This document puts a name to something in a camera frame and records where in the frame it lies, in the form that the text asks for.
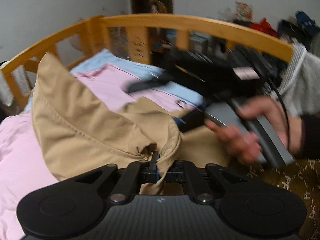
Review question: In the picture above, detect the tan hooded zip jacket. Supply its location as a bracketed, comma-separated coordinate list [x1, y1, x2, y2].
[31, 53, 230, 181]

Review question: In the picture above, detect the grey striped sleeve forearm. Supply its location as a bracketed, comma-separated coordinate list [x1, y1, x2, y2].
[278, 43, 319, 116]

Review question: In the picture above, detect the person's right hand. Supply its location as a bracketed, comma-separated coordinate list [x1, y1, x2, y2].
[205, 95, 302, 163]

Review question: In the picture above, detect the light blue bed sheet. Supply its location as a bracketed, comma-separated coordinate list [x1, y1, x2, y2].
[23, 48, 207, 113]

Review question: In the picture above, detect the pink shirt on bed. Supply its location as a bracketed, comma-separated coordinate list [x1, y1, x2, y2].
[0, 63, 198, 240]

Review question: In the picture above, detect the brown PF patterned blanket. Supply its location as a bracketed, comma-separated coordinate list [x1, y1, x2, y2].
[228, 159, 320, 239]

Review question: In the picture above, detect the white grey knit cloth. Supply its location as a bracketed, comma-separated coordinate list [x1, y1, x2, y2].
[1, 66, 30, 107]

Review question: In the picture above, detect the wooden bed frame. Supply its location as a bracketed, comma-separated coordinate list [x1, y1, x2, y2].
[0, 13, 294, 111]

